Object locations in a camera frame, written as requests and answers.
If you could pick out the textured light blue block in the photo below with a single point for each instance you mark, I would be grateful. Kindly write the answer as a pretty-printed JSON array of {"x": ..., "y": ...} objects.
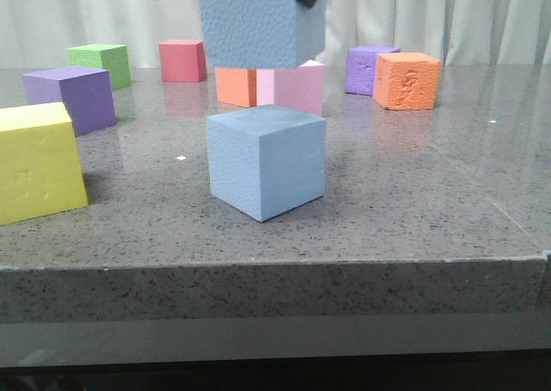
[{"x": 262, "y": 33}]

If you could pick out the smooth light blue block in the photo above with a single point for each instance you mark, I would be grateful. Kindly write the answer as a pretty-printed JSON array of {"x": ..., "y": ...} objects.
[{"x": 266, "y": 160}]

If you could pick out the purple foam block right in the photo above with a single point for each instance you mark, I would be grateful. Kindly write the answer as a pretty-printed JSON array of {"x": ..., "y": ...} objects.
[{"x": 360, "y": 68}]

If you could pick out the purple foam block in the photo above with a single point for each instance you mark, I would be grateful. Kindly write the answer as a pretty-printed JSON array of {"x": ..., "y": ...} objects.
[
  {"x": 86, "y": 93},
  {"x": 360, "y": 68}
]

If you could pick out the pink foam block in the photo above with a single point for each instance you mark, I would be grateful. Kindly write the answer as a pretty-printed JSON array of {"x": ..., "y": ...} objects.
[{"x": 299, "y": 88}]

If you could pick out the orange foam block centre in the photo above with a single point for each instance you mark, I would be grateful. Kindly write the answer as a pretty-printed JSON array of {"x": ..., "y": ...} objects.
[{"x": 237, "y": 86}]

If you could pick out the orange foam block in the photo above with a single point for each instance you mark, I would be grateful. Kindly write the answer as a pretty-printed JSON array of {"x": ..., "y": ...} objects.
[
  {"x": 237, "y": 86},
  {"x": 406, "y": 81}
]

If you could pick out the orange foam block right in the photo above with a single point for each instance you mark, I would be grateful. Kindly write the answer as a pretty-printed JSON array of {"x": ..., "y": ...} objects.
[{"x": 406, "y": 81}]

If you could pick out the red foam block front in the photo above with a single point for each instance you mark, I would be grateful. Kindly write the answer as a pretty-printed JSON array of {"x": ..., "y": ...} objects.
[{"x": 182, "y": 61}]

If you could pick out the green foam block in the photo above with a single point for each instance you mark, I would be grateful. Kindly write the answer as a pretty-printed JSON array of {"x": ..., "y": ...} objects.
[{"x": 113, "y": 58}]

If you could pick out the purple foam block left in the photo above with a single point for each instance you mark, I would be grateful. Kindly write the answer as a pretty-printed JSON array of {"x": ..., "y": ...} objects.
[{"x": 86, "y": 93}]

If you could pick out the yellow foam block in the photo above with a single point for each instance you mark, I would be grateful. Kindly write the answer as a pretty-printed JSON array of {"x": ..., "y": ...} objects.
[{"x": 41, "y": 172}]

